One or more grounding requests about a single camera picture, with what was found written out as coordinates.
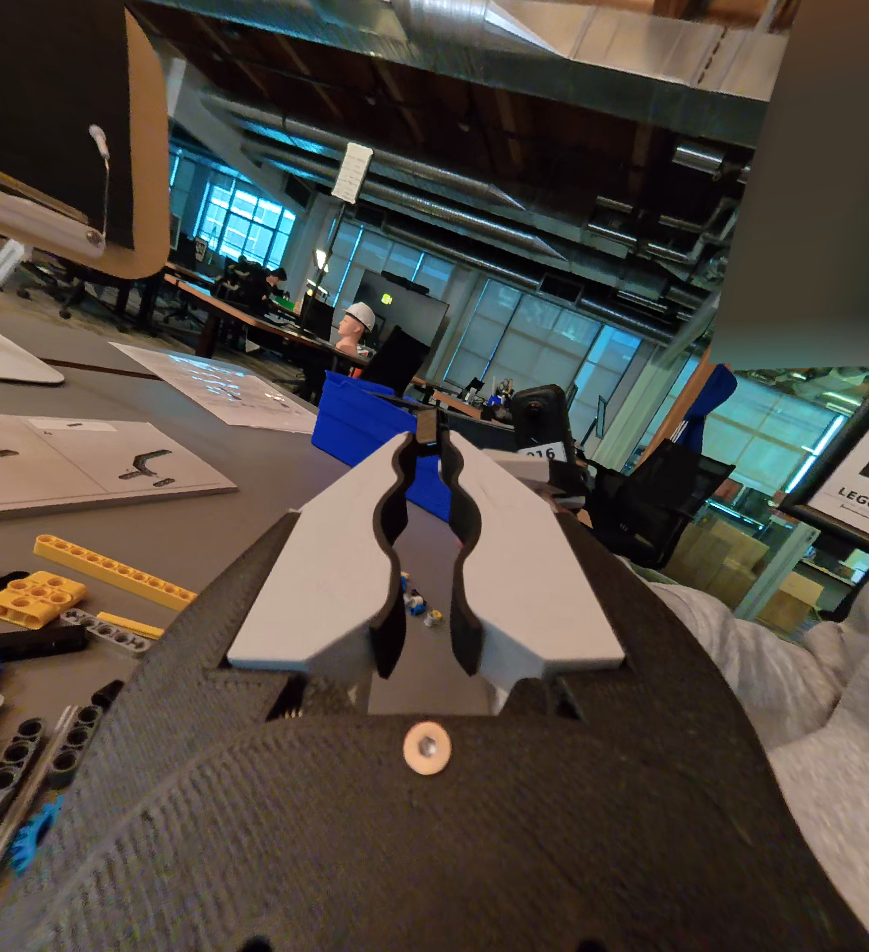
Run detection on black mesh office chair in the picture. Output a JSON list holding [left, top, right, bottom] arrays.
[[590, 439, 736, 570]]

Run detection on pile of mixed lego beams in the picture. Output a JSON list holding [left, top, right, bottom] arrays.
[[0, 533, 201, 893]]

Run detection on large cardboard box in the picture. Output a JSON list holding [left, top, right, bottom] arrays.
[[665, 517, 770, 607]]

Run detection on person's right forearm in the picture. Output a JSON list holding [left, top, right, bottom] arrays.
[[620, 521, 869, 952]]

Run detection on open lego instruction booklet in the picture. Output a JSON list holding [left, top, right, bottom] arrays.
[[0, 411, 239, 526]]

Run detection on blue plastic bin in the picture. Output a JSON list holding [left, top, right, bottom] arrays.
[[310, 369, 456, 522]]

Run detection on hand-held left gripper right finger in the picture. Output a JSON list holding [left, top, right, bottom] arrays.
[[438, 431, 627, 714]]

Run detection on white hanging ceiling sign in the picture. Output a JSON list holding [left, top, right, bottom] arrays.
[[330, 141, 374, 203]]

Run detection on mannequin head with white helmet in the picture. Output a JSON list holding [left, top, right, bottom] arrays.
[[332, 301, 377, 354]]

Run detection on small black monitor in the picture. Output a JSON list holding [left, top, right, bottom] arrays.
[[363, 326, 431, 399]]

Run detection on pile of small lego pins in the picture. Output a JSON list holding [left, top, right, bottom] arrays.
[[399, 571, 446, 628]]

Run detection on long wooden desk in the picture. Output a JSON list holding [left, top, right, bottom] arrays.
[[163, 271, 376, 373]]

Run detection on large black monitor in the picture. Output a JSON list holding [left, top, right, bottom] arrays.
[[356, 269, 450, 357]]

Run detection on white framed sign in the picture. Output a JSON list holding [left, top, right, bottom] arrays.
[[806, 383, 869, 547]]

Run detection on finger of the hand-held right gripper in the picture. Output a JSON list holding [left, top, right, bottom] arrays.
[[482, 448, 555, 489]]

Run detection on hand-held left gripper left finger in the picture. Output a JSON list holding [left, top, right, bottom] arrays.
[[226, 431, 418, 680]]

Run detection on small cardboard box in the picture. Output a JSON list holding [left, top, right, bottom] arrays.
[[757, 569, 825, 633]]

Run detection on blue jacket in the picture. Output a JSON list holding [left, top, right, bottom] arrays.
[[668, 364, 739, 455]]

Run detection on white printed paper sheet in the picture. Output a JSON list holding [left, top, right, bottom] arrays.
[[109, 342, 318, 434]]

